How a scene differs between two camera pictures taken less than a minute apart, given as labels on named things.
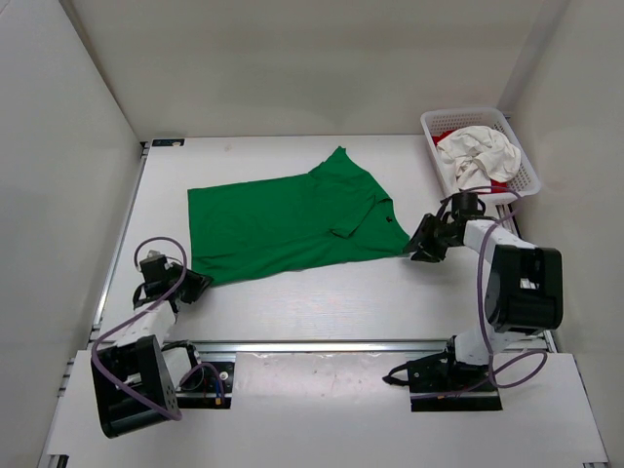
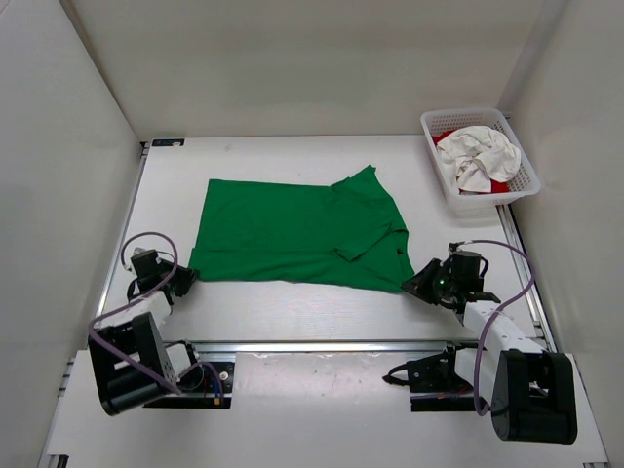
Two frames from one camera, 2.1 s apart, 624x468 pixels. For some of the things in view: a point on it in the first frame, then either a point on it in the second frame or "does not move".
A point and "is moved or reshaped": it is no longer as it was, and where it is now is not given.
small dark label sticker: (169, 142) does not move
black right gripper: (422, 246) to (419, 286)
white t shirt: (479, 155) does not move
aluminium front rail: (322, 346) does not move
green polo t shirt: (335, 214) is moved or reshaped
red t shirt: (496, 186) does not move
